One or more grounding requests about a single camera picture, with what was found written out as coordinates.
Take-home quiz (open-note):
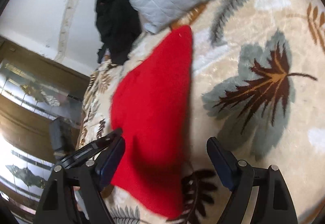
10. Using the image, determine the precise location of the dark grey box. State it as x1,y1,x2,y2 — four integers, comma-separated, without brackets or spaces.
49,119,77,157

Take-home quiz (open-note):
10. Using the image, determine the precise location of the wooden wardrobe with mirror panels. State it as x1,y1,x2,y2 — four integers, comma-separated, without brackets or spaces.
0,36,90,214

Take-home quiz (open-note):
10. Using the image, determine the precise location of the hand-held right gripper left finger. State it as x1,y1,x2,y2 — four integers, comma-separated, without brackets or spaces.
33,136,127,224

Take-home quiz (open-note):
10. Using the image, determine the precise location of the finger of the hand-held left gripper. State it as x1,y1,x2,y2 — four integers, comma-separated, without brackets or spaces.
54,128,124,178

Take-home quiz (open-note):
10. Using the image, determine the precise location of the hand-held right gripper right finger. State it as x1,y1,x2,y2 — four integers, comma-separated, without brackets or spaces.
206,136,298,224

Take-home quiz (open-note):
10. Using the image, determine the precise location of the cream leaf print blanket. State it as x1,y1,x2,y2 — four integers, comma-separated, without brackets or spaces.
75,0,325,224

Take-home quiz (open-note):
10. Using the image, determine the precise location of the black bag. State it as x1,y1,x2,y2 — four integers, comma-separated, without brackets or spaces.
95,0,143,65

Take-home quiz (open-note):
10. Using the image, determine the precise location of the red and blue sweater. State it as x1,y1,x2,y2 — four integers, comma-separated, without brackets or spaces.
109,25,195,219

